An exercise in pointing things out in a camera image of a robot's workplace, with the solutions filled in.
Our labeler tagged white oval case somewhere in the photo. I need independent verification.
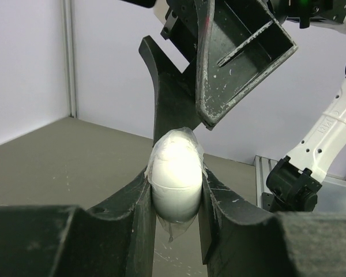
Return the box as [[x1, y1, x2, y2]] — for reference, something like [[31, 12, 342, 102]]
[[144, 127, 205, 242]]

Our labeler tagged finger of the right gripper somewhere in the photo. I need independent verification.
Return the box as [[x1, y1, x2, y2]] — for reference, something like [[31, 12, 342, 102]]
[[195, 1, 297, 129], [138, 36, 201, 143]]

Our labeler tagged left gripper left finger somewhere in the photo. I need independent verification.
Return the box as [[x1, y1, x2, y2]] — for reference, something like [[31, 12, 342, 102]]
[[0, 173, 156, 276]]

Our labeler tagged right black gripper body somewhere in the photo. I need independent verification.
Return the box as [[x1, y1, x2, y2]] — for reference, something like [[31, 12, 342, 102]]
[[163, 1, 280, 69]]

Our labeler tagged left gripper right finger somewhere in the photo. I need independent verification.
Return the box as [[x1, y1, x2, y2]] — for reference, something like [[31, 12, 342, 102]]
[[198, 169, 346, 276]]

